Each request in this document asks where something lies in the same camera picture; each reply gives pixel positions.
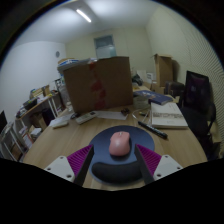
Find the large brown cardboard box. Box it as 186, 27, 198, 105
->
63, 55, 134, 114

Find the black office chair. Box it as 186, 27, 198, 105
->
179, 70, 218, 161

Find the cluttered wooden side desk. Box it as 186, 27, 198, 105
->
14, 84, 65, 132

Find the pink computer mouse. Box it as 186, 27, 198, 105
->
108, 130, 132, 157

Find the black monitor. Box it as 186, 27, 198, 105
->
0, 110, 8, 134

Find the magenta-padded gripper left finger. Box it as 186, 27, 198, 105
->
43, 143, 95, 187

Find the black marker pen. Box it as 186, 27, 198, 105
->
137, 120, 169, 140

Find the blue book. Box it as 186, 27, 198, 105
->
133, 89, 174, 106

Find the white paper sheet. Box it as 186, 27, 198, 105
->
94, 109, 129, 121

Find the ceiling tube light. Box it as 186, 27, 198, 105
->
75, 8, 92, 24

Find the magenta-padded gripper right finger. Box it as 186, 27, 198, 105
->
133, 143, 184, 185

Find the white remote control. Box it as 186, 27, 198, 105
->
75, 111, 98, 125

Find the white thick book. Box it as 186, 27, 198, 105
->
149, 101, 189, 130

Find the blue mouse pad, dark wrist rest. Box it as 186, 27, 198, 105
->
88, 125, 156, 184

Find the small open cardboard box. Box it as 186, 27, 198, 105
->
153, 53, 174, 88

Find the low shelf unit with books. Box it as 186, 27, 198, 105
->
0, 121, 36, 162

